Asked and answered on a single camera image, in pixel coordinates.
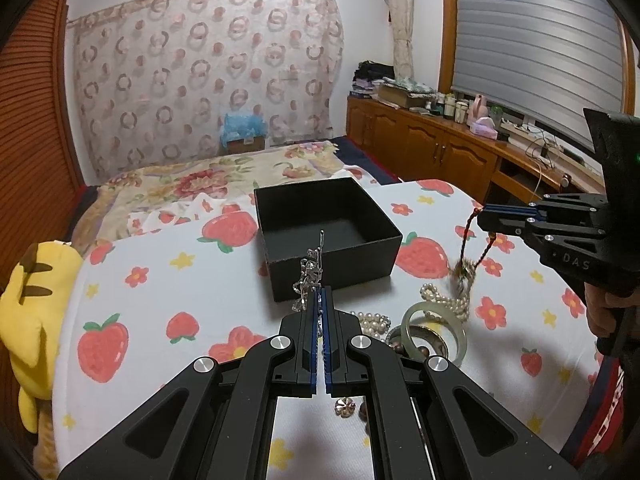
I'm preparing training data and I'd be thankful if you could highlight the grey window blind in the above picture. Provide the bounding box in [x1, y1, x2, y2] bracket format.
[452, 0, 624, 151]

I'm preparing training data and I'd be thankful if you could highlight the white pearl necklace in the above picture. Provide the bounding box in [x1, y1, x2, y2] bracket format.
[351, 282, 472, 337]

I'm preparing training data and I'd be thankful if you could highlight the brown wooden bead bracelet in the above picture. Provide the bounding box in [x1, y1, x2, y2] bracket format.
[385, 324, 452, 361]

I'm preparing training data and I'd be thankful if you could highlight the pink tissue box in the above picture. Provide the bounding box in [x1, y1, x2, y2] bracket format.
[470, 116, 498, 140]

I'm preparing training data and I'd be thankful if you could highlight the white power strip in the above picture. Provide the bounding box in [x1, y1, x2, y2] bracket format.
[500, 118, 586, 160]

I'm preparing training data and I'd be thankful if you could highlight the floral quilt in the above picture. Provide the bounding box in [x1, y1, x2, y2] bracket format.
[69, 138, 381, 256]

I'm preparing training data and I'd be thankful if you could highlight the circle pattern curtain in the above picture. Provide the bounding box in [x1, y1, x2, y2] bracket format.
[73, 0, 344, 180]

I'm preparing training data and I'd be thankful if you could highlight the black open jewelry box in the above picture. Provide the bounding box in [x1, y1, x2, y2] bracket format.
[255, 177, 402, 302]

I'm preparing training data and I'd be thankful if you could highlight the pale green jade bangle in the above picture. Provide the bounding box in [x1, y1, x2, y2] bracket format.
[400, 301, 468, 366]

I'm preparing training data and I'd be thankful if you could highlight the red cord jade necklace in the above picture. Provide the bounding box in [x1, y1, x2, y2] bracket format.
[449, 199, 497, 296]

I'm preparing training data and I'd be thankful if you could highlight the right hand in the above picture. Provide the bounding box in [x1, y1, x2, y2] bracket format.
[585, 283, 640, 338]

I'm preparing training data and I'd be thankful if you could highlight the wooden cabinet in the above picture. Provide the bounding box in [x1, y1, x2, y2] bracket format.
[346, 96, 604, 204]

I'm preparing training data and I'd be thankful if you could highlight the folded clothes pile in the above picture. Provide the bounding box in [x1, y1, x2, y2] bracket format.
[349, 61, 436, 110]

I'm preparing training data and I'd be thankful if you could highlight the strawberry print bed sheet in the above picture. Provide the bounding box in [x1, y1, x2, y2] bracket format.
[53, 179, 614, 479]

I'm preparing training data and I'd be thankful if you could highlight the silver chain necklace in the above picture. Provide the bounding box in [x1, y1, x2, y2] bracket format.
[290, 228, 328, 313]

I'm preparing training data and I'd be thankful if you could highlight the yellow plush toy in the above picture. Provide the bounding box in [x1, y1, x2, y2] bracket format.
[1, 240, 82, 434]

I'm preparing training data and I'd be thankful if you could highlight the wooden wardrobe door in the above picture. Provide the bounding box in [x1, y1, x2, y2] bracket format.
[1, 0, 85, 282]

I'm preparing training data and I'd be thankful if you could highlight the white lace curtain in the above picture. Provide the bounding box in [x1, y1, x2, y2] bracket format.
[387, 0, 414, 79]

